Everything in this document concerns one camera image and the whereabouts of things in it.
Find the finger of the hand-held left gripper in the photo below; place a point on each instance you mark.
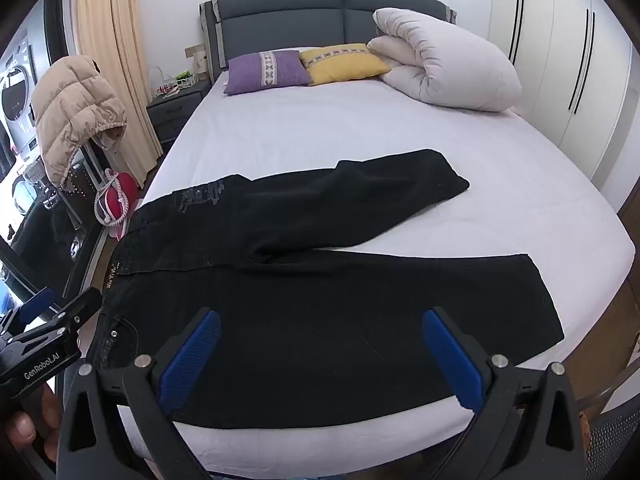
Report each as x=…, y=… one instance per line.
x=80, y=307
x=32, y=305

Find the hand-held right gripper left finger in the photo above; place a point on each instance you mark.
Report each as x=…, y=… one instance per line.
x=192, y=360

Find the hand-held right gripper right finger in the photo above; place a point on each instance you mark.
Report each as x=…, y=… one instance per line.
x=452, y=360

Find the black pants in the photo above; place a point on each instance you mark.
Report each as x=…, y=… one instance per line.
x=300, y=310

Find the person's left hand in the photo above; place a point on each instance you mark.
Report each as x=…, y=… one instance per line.
x=25, y=432

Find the dark studded cloth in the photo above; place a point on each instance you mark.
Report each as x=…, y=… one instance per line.
x=75, y=195

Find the black mesh chair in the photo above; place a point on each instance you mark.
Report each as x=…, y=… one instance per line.
x=615, y=440

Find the beige puffer jacket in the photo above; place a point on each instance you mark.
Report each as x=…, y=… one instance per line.
x=70, y=105

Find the white washing machine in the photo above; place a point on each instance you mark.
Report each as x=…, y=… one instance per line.
x=15, y=95

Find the dark grey nightstand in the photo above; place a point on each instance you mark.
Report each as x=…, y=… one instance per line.
x=172, y=110

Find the bed with white sheet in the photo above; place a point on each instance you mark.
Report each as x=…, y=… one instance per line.
x=325, y=125

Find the small wooden stand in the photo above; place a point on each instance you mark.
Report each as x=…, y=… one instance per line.
x=199, y=62

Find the beige curtain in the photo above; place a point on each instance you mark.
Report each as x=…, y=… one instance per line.
x=112, y=35

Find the black framed glass door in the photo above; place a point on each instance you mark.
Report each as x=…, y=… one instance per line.
x=50, y=20

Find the purple patterned pillow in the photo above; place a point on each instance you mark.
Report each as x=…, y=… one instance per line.
x=267, y=72

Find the white folded duvet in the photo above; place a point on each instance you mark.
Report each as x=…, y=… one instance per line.
x=445, y=60

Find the yellow patterned pillow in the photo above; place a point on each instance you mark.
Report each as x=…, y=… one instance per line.
x=345, y=65

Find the white wardrobe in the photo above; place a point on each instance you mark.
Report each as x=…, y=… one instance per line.
x=560, y=60

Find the grey padded headboard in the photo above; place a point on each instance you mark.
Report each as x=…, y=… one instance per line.
x=280, y=12

